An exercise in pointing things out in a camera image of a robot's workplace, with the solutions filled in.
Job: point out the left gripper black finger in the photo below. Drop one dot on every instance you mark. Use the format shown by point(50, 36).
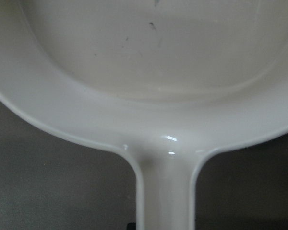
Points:
point(131, 226)

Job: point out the beige plastic dustpan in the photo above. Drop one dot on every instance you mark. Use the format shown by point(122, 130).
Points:
point(165, 84)

